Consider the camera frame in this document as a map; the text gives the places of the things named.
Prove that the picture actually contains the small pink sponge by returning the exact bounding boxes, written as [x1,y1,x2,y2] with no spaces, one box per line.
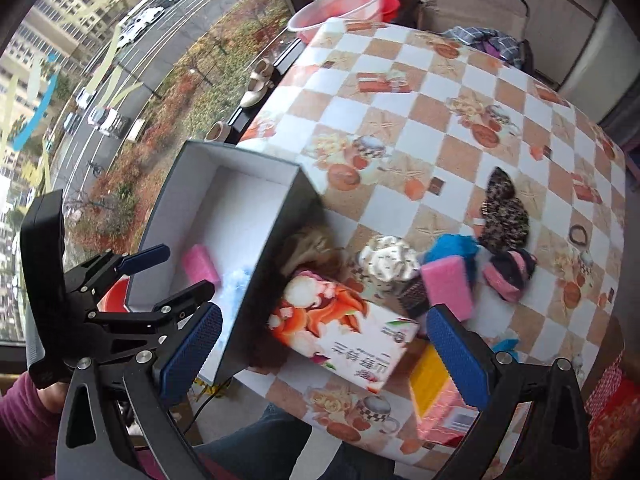
[181,244,221,286]

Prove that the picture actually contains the red plastic stool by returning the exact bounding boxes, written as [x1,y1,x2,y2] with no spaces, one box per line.
[97,277,131,313]

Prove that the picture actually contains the person's left forearm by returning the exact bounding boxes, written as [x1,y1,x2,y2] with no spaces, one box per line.
[0,374,68,480]

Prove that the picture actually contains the checkered tablecloth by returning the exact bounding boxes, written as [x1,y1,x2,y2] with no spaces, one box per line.
[235,19,628,471]

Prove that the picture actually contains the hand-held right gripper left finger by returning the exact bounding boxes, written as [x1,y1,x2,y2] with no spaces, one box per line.
[55,302,224,480]

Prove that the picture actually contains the white cardboard box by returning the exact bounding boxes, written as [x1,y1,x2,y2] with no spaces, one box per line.
[124,140,326,386]

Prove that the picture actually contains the pink and black sock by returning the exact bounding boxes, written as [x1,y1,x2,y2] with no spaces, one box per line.
[482,249,538,303]

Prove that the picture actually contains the yellow and pink packet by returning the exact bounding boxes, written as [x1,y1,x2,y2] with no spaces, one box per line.
[409,345,481,441]

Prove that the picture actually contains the leopard print scrunchie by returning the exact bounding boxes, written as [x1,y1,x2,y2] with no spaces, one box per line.
[479,167,531,256]

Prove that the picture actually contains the blue cloth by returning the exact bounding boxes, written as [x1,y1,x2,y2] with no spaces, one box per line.
[422,234,483,266]

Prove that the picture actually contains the plaid clothes pile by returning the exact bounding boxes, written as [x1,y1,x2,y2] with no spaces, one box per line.
[442,26,533,68]

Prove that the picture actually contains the large pink sponge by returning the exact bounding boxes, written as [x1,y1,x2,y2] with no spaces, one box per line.
[420,255,475,321]

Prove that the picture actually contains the white cabinet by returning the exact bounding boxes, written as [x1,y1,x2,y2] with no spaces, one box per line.
[557,2,633,111]

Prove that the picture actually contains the red patterned cushion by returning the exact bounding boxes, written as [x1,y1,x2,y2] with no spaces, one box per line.
[585,350,636,461]

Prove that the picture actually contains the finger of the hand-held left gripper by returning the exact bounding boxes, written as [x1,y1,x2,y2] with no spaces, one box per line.
[85,281,216,356]
[62,244,171,296]

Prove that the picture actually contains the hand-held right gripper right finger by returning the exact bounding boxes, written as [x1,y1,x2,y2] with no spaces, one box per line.
[425,304,593,480]

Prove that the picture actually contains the white polka dot cloth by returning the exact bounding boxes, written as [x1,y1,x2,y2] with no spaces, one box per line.
[350,235,426,316]

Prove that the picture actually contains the white plastic basin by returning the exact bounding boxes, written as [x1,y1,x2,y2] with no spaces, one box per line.
[287,0,385,45]

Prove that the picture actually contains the snack packet with popcorn print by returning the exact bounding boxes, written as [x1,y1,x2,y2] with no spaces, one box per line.
[268,269,421,396]

